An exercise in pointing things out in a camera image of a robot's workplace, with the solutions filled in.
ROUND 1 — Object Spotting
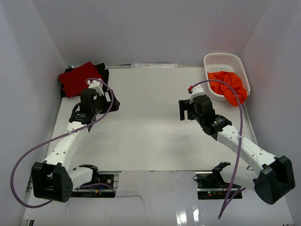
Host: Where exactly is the orange t shirt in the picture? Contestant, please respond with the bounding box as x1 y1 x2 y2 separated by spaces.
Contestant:
207 71 249 108

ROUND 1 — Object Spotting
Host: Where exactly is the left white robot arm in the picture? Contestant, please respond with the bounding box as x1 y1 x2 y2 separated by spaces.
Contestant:
32 88 120 202

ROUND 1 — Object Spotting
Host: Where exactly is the folded red t shirt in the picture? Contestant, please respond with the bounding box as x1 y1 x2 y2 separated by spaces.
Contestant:
58 61 105 99

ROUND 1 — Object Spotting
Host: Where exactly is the folded black t shirt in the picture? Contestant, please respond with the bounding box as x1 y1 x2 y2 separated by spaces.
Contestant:
60 63 111 97

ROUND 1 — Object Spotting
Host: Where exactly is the white plastic basket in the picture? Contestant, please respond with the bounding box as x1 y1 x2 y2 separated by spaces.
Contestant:
204 53 250 106

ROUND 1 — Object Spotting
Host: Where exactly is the white label strip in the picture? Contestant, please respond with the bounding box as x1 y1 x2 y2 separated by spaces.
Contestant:
131 63 177 69

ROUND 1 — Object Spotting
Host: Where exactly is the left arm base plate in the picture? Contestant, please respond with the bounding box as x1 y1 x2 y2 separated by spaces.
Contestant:
71 171 119 198

